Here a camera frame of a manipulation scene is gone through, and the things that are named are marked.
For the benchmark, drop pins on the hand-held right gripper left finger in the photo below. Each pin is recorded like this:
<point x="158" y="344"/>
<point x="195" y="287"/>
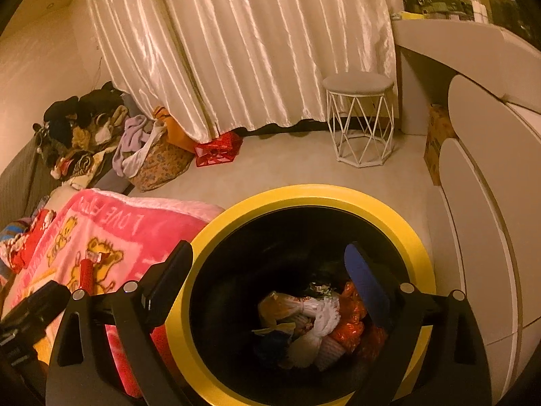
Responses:
<point x="162" y="279"/>

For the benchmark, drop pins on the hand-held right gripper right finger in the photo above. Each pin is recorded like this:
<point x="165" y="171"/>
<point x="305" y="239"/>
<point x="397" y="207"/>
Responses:
<point x="363" y="279"/>

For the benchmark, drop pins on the red plastic bag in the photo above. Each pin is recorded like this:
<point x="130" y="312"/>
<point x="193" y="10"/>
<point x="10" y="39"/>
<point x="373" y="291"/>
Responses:
<point x="351" y="327"/>

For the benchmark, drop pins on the white sock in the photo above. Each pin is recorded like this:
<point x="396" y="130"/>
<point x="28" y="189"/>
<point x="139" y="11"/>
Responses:
<point x="317" y="346"/>

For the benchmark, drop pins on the black bin with yellow rim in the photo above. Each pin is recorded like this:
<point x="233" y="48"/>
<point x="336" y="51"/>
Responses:
<point x="296" y="194"/>

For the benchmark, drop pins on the pink printed blanket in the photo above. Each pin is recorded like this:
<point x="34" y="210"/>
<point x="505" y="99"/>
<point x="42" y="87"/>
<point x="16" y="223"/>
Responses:
<point x="139" y="232"/>

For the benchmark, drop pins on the white ribbed cloth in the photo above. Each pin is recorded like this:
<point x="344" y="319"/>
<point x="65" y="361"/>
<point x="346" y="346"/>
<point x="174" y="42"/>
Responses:
<point x="317" y="311"/>

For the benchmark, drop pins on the red tube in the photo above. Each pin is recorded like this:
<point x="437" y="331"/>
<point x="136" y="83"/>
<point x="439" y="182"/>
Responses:
<point x="86" y="277"/>

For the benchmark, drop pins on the blue floral cloth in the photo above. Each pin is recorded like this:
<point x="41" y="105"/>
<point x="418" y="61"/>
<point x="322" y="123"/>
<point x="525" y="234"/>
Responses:
<point x="10" y="245"/>

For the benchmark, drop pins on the red printed cloth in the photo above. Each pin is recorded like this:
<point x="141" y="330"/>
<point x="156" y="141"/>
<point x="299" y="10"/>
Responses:
<point x="31" y="241"/>

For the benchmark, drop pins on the yellow wrapper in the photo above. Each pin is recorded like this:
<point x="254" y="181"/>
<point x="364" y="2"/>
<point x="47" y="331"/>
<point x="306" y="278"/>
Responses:
<point x="274" y="308"/>

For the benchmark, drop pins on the blue crumpled item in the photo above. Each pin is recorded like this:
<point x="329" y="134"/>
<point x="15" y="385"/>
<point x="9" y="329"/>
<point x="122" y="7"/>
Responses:
<point x="270" y="344"/>

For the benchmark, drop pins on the patterned fabric bag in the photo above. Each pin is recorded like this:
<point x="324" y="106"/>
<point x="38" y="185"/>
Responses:
<point x="162" y="165"/>

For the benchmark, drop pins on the red shiny bag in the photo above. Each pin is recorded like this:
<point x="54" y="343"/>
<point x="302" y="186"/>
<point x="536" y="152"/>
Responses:
<point x="217" y="150"/>

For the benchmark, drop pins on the grey bed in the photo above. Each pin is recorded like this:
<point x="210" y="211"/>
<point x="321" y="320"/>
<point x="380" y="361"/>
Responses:
<point x="21" y="177"/>

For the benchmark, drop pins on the orange bag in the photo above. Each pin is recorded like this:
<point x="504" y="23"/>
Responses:
<point x="177" y="133"/>

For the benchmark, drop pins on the cardboard box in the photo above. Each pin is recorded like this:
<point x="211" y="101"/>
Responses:
<point x="439" y="143"/>

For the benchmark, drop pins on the white drawer cabinet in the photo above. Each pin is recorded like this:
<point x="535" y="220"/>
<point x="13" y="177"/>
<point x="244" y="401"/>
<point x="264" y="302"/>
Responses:
<point x="486" y="177"/>

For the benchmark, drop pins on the pile of dark clothes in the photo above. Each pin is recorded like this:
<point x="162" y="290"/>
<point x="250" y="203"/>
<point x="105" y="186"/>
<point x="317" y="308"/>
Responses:
<point x="80" y="135"/>

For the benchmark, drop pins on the cream satin curtain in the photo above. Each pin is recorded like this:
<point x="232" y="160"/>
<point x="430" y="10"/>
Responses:
<point x="236" y="42"/>

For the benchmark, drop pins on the white desk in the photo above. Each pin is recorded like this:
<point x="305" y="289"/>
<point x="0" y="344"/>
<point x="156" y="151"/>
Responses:
<point x="448" y="42"/>

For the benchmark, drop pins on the dark green box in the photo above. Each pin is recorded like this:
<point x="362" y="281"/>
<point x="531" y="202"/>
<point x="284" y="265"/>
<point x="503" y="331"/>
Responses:
<point x="435" y="3"/>

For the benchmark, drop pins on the white bottles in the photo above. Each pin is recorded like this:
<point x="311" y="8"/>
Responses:
<point x="481" y="12"/>

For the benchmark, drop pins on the dark framed board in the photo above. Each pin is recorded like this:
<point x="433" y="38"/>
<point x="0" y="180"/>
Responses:
<point x="511" y="17"/>

